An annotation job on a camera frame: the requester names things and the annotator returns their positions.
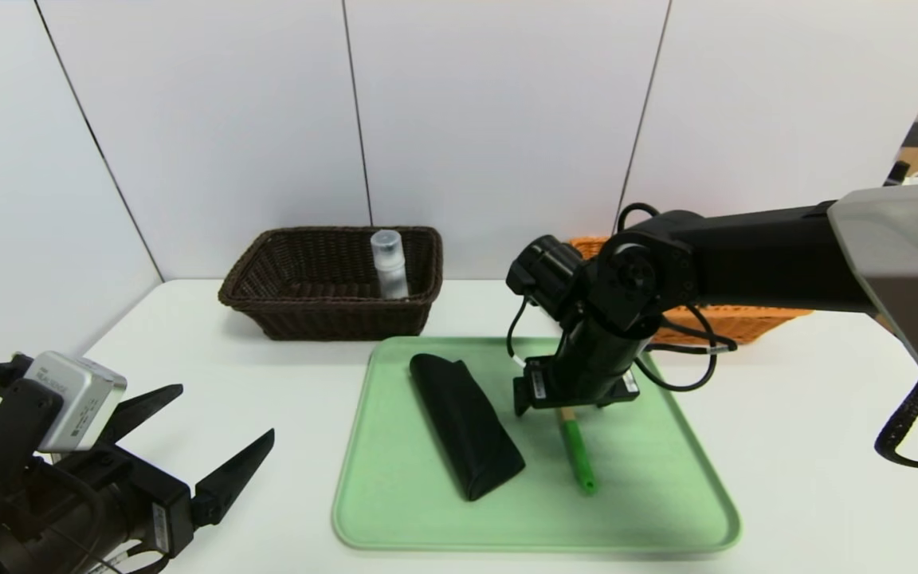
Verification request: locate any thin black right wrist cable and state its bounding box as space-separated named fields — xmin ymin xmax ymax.
xmin=617 ymin=202 xmax=739 ymax=393

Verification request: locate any orange wicker basket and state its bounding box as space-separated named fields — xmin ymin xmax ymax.
xmin=569 ymin=236 xmax=813 ymax=345

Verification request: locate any white bottle with clear cap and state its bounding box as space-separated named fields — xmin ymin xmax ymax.
xmin=370 ymin=229 xmax=410 ymax=301

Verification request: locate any light green plastic tray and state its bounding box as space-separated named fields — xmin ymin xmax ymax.
xmin=331 ymin=336 xmax=743 ymax=552

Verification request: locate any black glasses case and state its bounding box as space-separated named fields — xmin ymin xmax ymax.
xmin=409 ymin=353 xmax=525 ymax=502

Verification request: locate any dark brown wicker basket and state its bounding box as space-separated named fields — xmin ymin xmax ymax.
xmin=218 ymin=226 xmax=444 ymax=342

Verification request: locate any yellow spoon with green handle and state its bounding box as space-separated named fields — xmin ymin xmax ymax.
xmin=557 ymin=408 xmax=598 ymax=495

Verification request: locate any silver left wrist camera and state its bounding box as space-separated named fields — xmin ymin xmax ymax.
xmin=25 ymin=351 xmax=128 ymax=453

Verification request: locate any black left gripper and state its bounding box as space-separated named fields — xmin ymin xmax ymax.
xmin=17 ymin=383 xmax=275 ymax=574

